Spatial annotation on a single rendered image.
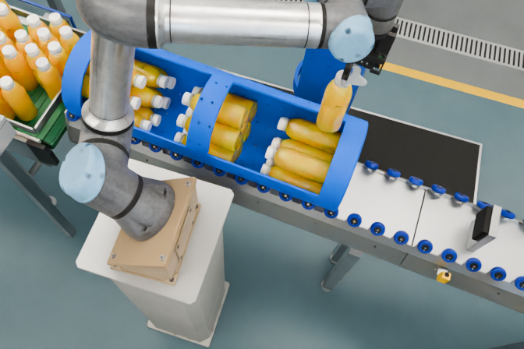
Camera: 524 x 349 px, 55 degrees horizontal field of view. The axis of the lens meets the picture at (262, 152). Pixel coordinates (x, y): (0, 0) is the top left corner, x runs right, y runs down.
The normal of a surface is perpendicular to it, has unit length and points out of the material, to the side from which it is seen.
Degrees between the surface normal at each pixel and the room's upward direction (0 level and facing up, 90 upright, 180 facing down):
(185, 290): 0
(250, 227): 0
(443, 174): 0
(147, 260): 41
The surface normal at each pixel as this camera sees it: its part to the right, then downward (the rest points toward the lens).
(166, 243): -0.58, -0.50
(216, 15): 0.12, 0.04
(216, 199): 0.06, -0.45
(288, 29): 0.11, 0.41
